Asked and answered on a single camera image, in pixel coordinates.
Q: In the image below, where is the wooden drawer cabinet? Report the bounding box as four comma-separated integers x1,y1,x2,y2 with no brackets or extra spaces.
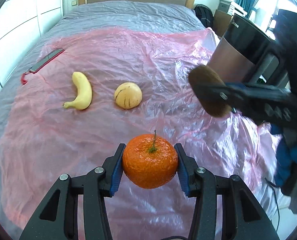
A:
212,10,233,37

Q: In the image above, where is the yellow banana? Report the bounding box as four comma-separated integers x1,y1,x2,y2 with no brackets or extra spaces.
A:
63,72,93,111

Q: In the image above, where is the grey bed cover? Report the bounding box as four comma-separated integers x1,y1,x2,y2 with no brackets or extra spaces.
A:
0,1,205,236

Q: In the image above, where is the pink plastic sheet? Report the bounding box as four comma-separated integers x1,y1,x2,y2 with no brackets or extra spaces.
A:
0,28,279,228

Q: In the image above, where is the steel black kettle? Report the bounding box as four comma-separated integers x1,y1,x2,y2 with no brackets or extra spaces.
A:
207,15,286,83

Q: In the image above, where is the striped yellow pepino melon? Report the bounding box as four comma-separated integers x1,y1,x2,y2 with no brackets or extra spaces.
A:
114,82,142,109

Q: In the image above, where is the dark kiwi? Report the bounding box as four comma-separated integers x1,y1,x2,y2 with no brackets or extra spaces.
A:
188,64,231,118

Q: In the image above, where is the white printer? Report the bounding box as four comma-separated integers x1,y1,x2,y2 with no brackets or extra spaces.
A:
217,0,247,17

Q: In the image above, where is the tangerine with stem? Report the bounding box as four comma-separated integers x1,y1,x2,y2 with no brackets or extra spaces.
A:
122,133,178,189

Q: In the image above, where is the black backpack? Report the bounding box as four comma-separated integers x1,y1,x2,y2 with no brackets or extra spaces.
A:
194,4,214,28

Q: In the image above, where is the smartphone with red case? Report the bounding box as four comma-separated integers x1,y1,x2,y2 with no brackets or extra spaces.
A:
20,49,64,85

